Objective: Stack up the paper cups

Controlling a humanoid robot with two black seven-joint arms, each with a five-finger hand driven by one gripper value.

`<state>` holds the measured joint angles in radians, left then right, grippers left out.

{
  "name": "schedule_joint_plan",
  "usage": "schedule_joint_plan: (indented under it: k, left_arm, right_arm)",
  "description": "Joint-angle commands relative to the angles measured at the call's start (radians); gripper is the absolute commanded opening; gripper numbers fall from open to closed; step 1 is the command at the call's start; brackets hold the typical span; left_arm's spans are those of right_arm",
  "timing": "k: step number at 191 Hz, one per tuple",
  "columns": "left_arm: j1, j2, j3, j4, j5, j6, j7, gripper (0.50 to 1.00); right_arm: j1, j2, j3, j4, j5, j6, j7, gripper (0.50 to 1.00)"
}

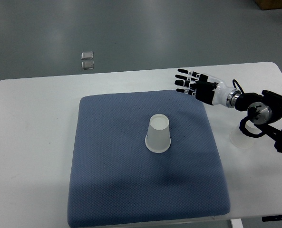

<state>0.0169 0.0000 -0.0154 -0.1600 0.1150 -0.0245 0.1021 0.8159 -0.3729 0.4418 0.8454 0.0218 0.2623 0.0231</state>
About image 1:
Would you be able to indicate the white table leg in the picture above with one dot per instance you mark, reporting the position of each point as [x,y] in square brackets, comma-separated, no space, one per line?
[236,223]

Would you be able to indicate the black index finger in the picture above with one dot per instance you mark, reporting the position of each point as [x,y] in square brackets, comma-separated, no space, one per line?
[187,72]

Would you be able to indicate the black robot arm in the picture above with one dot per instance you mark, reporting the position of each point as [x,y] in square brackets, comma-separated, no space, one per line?
[264,110]

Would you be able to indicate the upper metal floor plate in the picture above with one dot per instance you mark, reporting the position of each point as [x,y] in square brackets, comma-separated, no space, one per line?
[87,55]

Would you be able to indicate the metal floor plate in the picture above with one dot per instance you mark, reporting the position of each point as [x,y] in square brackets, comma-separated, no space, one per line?
[87,55]
[87,65]

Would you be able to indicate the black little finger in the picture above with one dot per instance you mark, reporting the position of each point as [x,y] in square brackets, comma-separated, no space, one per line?
[186,91]

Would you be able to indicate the black thumb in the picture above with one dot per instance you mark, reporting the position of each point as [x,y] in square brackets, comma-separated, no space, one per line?
[207,84]

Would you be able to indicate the blue fabric cushion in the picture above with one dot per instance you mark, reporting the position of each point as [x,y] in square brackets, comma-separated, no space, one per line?
[115,179]

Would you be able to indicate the lower metal floor plate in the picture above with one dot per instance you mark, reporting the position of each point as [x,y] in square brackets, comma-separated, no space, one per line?
[87,65]

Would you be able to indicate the white paper cup on cushion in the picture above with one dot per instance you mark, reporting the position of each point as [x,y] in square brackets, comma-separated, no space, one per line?
[158,138]

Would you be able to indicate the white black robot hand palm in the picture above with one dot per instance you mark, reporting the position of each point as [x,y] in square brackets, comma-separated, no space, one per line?
[219,95]

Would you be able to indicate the white paper cup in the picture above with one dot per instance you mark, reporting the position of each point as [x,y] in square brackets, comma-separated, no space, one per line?
[242,141]
[158,138]

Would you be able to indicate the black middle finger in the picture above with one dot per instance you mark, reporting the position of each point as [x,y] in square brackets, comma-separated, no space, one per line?
[189,77]

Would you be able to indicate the brown cardboard box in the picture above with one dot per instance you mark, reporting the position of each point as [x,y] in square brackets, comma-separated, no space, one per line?
[269,4]

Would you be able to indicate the black table control panel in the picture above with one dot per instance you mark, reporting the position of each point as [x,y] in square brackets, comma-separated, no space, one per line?
[272,218]

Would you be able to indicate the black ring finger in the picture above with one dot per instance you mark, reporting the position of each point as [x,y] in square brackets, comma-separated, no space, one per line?
[185,83]

